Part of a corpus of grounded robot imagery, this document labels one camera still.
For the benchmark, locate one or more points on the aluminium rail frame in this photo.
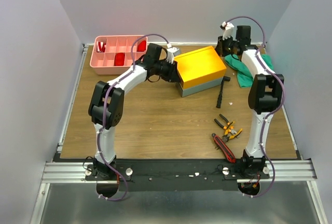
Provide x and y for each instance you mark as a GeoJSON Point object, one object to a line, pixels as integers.
{"type": "Point", "coordinates": [178, 191]}

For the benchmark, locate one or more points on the red white striped item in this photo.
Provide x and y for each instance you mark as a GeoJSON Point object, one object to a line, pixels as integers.
{"type": "Point", "coordinates": [100, 46]}

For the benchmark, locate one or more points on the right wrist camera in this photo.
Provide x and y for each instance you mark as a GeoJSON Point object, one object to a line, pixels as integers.
{"type": "Point", "coordinates": [227, 28]}

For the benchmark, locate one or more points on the black ribbed tool handle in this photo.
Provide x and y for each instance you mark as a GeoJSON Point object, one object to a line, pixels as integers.
{"type": "Point", "coordinates": [220, 96]}

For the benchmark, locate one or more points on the pink compartment tray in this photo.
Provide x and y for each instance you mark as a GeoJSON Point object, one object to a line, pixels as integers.
{"type": "Point", "coordinates": [103, 63]}

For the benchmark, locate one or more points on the red object front compartment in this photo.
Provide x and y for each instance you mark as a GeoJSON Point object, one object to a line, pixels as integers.
{"type": "Point", "coordinates": [119, 59]}

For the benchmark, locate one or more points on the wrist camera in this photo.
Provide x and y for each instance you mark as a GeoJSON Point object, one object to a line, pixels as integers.
{"type": "Point", "coordinates": [227, 28]}
{"type": "Point", "coordinates": [172, 52]}

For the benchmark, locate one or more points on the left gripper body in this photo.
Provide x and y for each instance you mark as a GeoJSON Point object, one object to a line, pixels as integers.
{"type": "Point", "coordinates": [166, 70]}

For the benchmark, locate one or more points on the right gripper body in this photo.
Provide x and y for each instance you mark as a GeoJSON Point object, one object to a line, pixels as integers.
{"type": "Point", "coordinates": [221, 48]}

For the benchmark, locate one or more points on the red black utility knife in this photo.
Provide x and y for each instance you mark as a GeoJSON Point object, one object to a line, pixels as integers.
{"type": "Point", "coordinates": [221, 144]}

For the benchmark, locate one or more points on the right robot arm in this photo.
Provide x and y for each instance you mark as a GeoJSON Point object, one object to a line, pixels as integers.
{"type": "Point", "coordinates": [264, 99]}

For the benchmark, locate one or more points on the yellow and grey drawer box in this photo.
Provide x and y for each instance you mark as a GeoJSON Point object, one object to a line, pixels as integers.
{"type": "Point", "coordinates": [199, 70]}

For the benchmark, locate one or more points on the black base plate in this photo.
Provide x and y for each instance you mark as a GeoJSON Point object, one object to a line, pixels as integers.
{"type": "Point", "coordinates": [175, 175]}

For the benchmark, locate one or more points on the red object compartment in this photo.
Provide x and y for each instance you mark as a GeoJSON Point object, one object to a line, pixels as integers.
{"type": "Point", "coordinates": [119, 59]}
{"type": "Point", "coordinates": [141, 47]}

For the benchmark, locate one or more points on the black orange pliers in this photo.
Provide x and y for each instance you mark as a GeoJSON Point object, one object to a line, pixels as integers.
{"type": "Point", "coordinates": [226, 125]}

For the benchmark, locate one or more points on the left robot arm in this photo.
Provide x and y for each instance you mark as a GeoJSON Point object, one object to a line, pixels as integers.
{"type": "Point", "coordinates": [107, 102]}

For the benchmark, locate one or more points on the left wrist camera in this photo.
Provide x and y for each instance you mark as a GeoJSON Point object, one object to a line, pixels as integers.
{"type": "Point", "coordinates": [172, 52]}

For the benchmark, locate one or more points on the green cloth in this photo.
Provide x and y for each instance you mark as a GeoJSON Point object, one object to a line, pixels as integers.
{"type": "Point", "coordinates": [244, 77]}

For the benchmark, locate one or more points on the red object back compartment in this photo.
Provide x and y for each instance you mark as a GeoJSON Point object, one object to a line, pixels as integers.
{"type": "Point", "coordinates": [141, 47]}

